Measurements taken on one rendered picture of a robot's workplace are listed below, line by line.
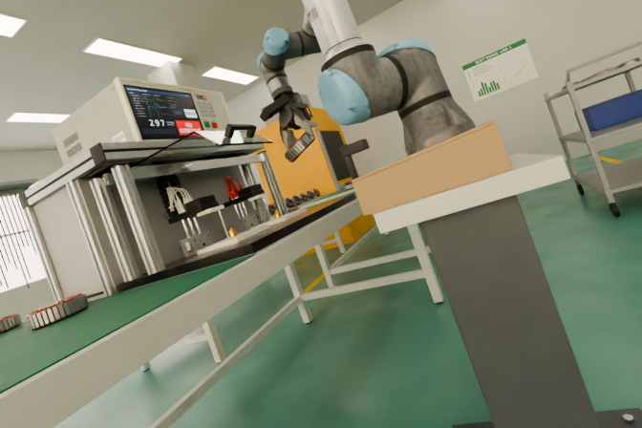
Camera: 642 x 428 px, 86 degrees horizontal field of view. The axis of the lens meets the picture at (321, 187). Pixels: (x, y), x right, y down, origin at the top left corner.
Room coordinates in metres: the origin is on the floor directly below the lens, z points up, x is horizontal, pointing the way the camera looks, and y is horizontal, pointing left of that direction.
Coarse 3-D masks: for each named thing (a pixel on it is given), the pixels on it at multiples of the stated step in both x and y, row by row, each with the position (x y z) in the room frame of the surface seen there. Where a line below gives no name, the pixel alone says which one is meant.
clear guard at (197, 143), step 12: (192, 132) 0.84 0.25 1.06; (204, 132) 0.85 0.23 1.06; (216, 132) 0.89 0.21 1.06; (240, 132) 0.98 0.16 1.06; (180, 144) 0.89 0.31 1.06; (192, 144) 0.94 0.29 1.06; (204, 144) 0.99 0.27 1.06; (216, 144) 0.81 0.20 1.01; (228, 144) 0.84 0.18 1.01; (240, 144) 0.89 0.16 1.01; (156, 156) 0.92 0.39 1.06; (168, 156) 0.97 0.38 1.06; (180, 156) 1.02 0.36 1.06; (192, 156) 1.07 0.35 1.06; (204, 156) 1.14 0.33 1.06
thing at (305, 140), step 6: (300, 138) 1.01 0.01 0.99; (306, 138) 1.01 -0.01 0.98; (312, 138) 1.02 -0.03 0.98; (294, 144) 1.01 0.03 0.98; (300, 144) 1.00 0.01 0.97; (306, 144) 1.01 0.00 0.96; (288, 150) 1.02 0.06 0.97; (294, 150) 1.01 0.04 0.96; (300, 150) 1.00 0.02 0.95; (288, 156) 1.03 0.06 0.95; (294, 156) 1.01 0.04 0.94
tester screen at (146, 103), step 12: (132, 96) 0.99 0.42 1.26; (144, 96) 1.02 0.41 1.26; (156, 96) 1.06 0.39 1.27; (168, 96) 1.11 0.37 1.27; (180, 96) 1.15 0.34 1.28; (144, 108) 1.01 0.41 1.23; (156, 108) 1.05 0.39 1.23; (168, 108) 1.09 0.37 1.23; (180, 108) 1.13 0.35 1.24; (192, 108) 1.18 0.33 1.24; (144, 120) 1.00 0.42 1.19; (168, 120) 1.07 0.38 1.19; (192, 120) 1.17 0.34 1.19
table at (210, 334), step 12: (312, 192) 4.09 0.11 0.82; (288, 204) 3.52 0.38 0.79; (300, 204) 3.51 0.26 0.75; (336, 240) 4.13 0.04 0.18; (204, 324) 2.17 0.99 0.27; (192, 336) 2.25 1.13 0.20; (204, 336) 2.20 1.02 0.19; (216, 336) 2.19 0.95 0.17; (216, 348) 2.16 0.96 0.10; (216, 360) 2.18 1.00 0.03
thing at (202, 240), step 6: (198, 234) 1.03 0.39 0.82; (204, 234) 1.05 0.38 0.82; (186, 240) 1.01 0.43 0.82; (192, 240) 1.00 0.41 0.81; (198, 240) 1.02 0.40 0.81; (204, 240) 1.04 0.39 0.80; (210, 240) 1.06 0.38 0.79; (192, 246) 1.00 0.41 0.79; (198, 246) 1.01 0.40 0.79; (204, 246) 1.03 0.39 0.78; (186, 252) 1.02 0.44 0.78; (192, 252) 1.01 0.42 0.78
